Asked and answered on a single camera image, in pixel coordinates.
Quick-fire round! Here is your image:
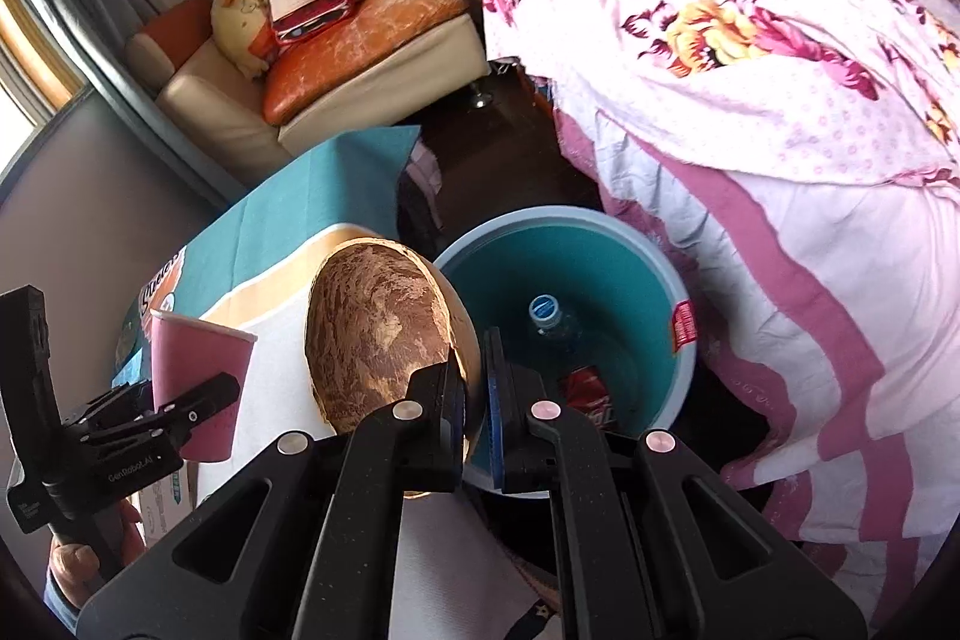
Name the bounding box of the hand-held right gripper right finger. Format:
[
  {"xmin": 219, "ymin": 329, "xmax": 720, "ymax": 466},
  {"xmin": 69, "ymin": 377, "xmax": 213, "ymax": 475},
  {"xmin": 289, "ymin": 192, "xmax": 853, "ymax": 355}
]
[{"xmin": 480, "ymin": 326, "xmax": 871, "ymax": 640}]

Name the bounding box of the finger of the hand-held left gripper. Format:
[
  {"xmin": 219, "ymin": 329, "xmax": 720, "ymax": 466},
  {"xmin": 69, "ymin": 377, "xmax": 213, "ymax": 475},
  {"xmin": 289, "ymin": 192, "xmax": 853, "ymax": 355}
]
[
  {"xmin": 71, "ymin": 381, "xmax": 156, "ymax": 431},
  {"xmin": 150, "ymin": 372, "xmax": 242, "ymax": 440}
]

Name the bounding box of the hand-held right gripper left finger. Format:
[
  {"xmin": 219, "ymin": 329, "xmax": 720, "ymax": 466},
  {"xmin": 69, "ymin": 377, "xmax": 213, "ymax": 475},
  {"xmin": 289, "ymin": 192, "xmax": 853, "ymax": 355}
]
[{"xmin": 75, "ymin": 359, "xmax": 481, "ymax": 640}]

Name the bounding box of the pink paper cup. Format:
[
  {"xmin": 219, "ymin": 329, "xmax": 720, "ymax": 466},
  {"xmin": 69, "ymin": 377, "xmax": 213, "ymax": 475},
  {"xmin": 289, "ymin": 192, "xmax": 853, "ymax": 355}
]
[{"xmin": 149, "ymin": 308, "xmax": 259, "ymax": 464}]

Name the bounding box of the brown coconut shell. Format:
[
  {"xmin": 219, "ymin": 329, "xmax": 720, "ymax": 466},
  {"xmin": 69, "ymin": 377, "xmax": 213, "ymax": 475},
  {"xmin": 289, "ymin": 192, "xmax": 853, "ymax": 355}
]
[{"xmin": 304, "ymin": 240, "xmax": 482, "ymax": 500}]

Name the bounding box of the teal plastic bin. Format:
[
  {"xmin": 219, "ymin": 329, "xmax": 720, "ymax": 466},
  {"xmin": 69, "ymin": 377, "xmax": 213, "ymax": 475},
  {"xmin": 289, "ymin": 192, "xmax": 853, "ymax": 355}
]
[{"xmin": 433, "ymin": 205, "xmax": 701, "ymax": 500}]

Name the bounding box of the person's left forearm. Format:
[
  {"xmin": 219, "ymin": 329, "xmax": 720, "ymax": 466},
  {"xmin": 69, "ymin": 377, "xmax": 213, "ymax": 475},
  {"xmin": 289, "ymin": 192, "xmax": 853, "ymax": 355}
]
[{"xmin": 43, "ymin": 565, "xmax": 82, "ymax": 635}]

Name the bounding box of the person's left hand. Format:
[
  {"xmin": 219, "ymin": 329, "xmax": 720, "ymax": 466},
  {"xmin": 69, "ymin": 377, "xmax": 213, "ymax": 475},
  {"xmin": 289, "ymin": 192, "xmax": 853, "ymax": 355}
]
[{"xmin": 46, "ymin": 500, "xmax": 145, "ymax": 611}]

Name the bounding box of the red drink can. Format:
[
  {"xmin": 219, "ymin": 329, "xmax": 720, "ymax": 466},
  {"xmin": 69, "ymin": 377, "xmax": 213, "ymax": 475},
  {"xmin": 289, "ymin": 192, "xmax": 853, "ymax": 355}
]
[{"xmin": 562, "ymin": 365, "xmax": 620, "ymax": 432}]

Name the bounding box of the clear plastic bottle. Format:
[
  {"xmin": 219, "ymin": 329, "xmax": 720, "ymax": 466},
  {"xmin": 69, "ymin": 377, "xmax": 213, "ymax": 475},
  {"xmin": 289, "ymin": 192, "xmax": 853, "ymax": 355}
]
[{"xmin": 526, "ymin": 293, "xmax": 580, "ymax": 342}]

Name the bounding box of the teal and grey printed blanket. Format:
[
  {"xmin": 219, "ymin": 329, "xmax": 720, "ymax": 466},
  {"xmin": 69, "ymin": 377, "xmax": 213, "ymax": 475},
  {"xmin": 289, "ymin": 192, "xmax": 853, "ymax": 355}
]
[{"xmin": 112, "ymin": 124, "xmax": 542, "ymax": 640}]

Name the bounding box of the cream leather sofa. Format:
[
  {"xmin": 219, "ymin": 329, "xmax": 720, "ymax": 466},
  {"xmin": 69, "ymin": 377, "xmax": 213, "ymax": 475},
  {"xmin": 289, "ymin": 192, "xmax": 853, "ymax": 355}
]
[{"xmin": 124, "ymin": 0, "xmax": 490, "ymax": 188}]

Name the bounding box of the orange leather seat cushion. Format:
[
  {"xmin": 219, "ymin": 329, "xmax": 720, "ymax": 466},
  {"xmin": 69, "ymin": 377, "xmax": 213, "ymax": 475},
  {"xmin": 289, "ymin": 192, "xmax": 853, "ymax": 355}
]
[{"xmin": 262, "ymin": 0, "xmax": 472, "ymax": 126}]

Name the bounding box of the yellow cartoon pillow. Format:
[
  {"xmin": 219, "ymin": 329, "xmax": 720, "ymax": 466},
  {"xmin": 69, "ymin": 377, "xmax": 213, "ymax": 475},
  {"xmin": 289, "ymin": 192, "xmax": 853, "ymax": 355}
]
[{"xmin": 209, "ymin": 0, "xmax": 283, "ymax": 80}]

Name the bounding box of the pink floral quilt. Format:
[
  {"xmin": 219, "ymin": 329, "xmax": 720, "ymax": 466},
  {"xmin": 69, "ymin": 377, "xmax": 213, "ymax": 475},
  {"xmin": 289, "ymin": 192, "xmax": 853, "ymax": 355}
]
[{"xmin": 465, "ymin": 0, "xmax": 960, "ymax": 627}]

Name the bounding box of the grey curtain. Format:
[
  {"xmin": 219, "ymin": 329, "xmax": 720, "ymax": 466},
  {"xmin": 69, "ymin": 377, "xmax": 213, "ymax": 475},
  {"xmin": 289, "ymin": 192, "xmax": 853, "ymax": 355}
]
[{"xmin": 28, "ymin": 0, "xmax": 250, "ymax": 208}]

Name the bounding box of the wooden window frame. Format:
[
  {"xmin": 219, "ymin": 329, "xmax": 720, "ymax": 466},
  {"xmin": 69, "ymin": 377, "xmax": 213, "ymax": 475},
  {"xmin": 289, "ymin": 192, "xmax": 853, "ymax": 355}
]
[{"xmin": 0, "ymin": 0, "xmax": 92, "ymax": 169}]

